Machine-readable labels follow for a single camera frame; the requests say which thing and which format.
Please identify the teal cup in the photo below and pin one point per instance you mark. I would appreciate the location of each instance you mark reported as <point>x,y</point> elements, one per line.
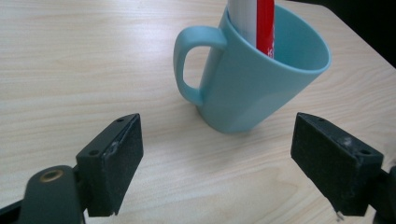
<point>249,90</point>

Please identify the toothpaste tube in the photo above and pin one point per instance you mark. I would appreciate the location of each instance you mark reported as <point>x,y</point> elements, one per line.
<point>252,21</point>

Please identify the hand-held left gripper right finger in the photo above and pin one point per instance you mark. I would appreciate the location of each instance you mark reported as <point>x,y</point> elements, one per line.
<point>333,165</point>

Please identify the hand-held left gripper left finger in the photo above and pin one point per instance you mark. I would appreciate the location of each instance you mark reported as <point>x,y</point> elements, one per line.
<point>115,165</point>

